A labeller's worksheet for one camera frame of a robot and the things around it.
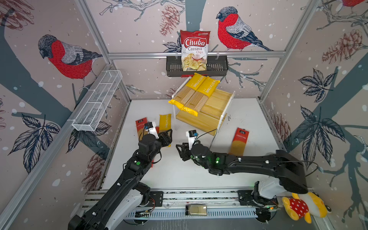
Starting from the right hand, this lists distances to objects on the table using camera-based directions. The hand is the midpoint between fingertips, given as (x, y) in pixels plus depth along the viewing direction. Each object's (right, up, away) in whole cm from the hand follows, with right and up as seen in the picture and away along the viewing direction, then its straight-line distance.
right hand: (175, 149), depth 74 cm
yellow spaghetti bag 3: (-10, +11, +29) cm, 33 cm away
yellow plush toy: (+62, -25, -8) cm, 67 cm away
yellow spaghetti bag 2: (+11, +25, -3) cm, 28 cm away
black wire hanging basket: (+26, +51, +20) cm, 60 cm away
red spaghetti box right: (+41, -1, +19) cm, 45 cm away
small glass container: (+11, -27, -7) cm, 30 cm away
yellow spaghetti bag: (+7, +31, +2) cm, 32 cm away
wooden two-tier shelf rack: (+18, +19, -5) cm, 27 cm away
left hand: (-4, +9, +1) cm, 10 cm away
